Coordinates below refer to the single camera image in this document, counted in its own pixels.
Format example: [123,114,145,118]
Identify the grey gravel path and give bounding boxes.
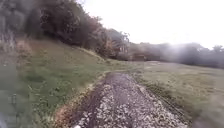
[69,71,190,128]

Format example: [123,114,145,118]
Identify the grass slope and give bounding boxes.
[0,38,116,128]

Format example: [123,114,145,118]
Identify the distant row of trees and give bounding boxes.
[128,41,224,70]

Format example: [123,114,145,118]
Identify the flat grass field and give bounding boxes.
[109,59,224,128]

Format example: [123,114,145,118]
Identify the wood of trees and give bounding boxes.
[0,0,132,61]

